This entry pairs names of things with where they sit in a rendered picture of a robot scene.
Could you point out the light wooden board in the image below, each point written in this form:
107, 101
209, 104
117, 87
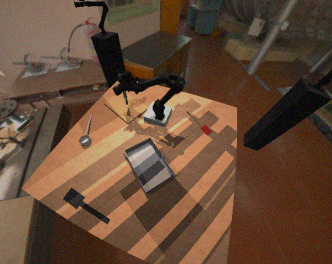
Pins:
128, 112

